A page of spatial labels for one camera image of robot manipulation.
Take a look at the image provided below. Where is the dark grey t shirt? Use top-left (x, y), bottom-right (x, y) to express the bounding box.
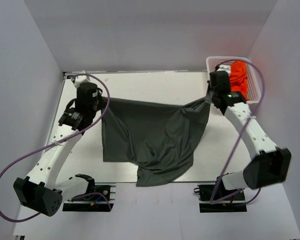
top-left (101, 98), bottom-right (210, 187)

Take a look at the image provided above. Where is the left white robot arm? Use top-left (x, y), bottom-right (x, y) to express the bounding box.
top-left (13, 82), bottom-right (106, 217)

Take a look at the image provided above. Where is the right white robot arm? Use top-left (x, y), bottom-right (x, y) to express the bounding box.
top-left (208, 70), bottom-right (292, 191)

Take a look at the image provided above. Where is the orange t shirt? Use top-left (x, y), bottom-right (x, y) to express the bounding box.
top-left (229, 61), bottom-right (250, 101)

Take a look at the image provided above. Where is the white plastic basket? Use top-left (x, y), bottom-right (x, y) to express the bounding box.
top-left (206, 56), bottom-right (261, 104)

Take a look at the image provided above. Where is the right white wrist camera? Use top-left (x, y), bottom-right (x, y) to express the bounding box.
top-left (215, 64), bottom-right (232, 75)

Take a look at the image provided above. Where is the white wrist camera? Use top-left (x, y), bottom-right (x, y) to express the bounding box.
top-left (71, 70), bottom-right (91, 89)
top-left (215, 64), bottom-right (232, 75)

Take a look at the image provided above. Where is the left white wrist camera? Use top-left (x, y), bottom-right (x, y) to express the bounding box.
top-left (71, 70), bottom-right (91, 89)

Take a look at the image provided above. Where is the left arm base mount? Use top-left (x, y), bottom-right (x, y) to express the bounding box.
top-left (62, 183), bottom-right (116, 213)

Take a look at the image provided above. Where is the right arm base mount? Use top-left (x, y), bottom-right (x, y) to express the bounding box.
top-left (193, 183), bottom-right (248, 214)

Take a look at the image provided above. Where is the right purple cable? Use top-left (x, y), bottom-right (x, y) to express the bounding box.
top-left (209, 59), bottom-right (266, 205)

